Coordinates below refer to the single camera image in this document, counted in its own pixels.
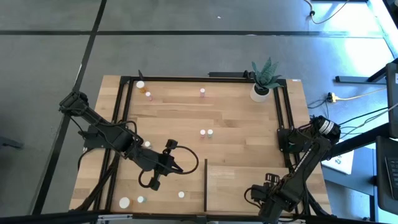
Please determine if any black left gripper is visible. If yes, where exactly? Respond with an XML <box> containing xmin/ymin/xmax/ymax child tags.
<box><xmin>139</xmin><ymin>139</ymin><xmax>183</xmax><ymax>191</ymax></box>

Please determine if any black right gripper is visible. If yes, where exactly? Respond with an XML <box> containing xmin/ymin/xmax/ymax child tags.
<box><xmin>248</xmin><ymin>173</ymin><xmax>281</xmax><ymax>210</ymax></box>

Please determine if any white box with logo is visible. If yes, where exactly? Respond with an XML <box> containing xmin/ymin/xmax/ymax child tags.
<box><xmin>322</xmin><ymin>149</ymin><xmax>355</xmax><ymax>175</ymax></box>

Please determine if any black diagonal stand bar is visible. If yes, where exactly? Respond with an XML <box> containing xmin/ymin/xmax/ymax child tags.
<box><xmin>320</xmin><ymin>123</ymin><xmax>392</xmax><ymax>161</ymax></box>

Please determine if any green plant white pot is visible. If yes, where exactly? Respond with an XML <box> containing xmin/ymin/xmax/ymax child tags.
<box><xmin>249</xmin><ymin>57</ymin><xmax>284</xmax><ymax>103</ymax></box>

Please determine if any black keyboard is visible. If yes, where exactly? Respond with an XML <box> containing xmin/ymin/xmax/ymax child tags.
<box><xmin>375</xmin><ymin>136</ymin><xmax>398</xmax><ymax>215</ymax></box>

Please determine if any black stand leg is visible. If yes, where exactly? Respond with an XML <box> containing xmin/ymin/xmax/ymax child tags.
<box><xmin>335</xmin><ymin>63</ymin><xmax>398</xmax><ymax>85</ymax></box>

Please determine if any black monitor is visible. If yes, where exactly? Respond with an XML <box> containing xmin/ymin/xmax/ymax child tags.
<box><xmin>385</xmin><ymin>62</ymin><xmax>398</xmax><ymax>139</ymax></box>

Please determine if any grey floor object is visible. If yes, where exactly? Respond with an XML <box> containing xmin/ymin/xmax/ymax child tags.
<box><xmin>0</xmin><ymin>136</ymin><xmax>25</xmax><ymax>151</ymax></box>

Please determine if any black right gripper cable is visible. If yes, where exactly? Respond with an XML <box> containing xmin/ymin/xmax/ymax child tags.
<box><xmin>244</xmin><ymin>185</ymin><xmax>259</xmax><ymax>208</ymax></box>

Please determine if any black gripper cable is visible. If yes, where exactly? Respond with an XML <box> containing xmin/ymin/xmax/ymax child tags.
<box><xmin>244</xmin><ymin>185</ymin><xmax>259</xmax><ymax>208</ymax></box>
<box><xmin>138</xmin><ymin>144</ymin><xmax>200</xmax><ymax>190</ymax></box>

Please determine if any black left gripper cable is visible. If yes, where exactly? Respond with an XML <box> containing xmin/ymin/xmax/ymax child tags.
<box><xmin>138</xmin><ymin>144</ymin><xmax>200</xmax><ymax>190</ymax></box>

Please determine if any black base cable bundle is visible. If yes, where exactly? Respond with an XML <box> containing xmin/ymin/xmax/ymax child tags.
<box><xmin>74</xmin><ymin>148</ymin><xmax>121</xmax><ymax>212</ymax></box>

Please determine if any black aluminium table frame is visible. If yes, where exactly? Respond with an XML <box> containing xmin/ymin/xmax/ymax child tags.
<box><xmin>93</xmin><ymin>75</ymin><xmax>301</xmax><ymax>217</ymax></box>

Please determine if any yellow extension cord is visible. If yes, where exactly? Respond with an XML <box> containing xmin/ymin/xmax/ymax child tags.
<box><xmin>326</xmin><ymin>88</ymin><xmax>386</xmax><ymax>103</ymax></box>

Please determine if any black floor cable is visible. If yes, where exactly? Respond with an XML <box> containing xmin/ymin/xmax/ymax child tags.
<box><xmin>303</xmin><ymin>0</ymin><xmax>352</xmax><ymax>25</ymax></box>

